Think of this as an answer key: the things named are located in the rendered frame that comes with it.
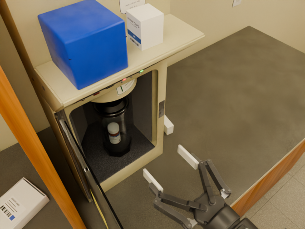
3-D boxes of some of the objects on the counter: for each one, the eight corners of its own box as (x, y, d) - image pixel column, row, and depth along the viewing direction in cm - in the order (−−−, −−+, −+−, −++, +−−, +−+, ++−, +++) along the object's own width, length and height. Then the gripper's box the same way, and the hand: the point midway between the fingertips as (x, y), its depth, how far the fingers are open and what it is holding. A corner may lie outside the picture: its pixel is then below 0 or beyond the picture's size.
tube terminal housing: (57, 154, 102) (-64, -100, 45) (126, 115, 116) (100, -118, 58) (89, 203, 89) (-25, -67, 32) (163, 153, 102) (176, -100, 45)
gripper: (268, 191, 57) (196, 128, 69) (191, 265, 48) (122, 177, 59) (258, 205, 63) (193, 144, 75) (187, 274, 53) (125, 192, 65)
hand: (166, 164), depth 66 cm, fingers open, 11 cm apart
